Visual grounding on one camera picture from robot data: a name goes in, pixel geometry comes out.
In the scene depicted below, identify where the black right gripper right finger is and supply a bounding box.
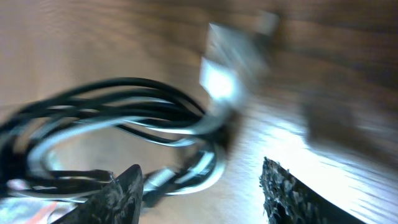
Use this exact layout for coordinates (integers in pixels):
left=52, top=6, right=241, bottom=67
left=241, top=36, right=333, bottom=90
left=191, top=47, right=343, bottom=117
left=259, top=157, right=363, bottom=224

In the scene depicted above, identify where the white USB cable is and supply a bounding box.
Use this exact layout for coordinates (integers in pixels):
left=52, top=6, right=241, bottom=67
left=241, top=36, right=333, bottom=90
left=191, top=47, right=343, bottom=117
left=6, top=12, right=280, bottom=203

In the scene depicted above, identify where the black USB cable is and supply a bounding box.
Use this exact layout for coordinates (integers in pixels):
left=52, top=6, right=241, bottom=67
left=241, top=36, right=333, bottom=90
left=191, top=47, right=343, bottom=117
left=0, top=77, right=237, bottom=206

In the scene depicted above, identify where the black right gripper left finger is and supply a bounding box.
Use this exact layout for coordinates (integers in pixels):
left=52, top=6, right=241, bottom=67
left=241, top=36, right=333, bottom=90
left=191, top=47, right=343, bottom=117
left=54, top=164, right=143, bottom=224

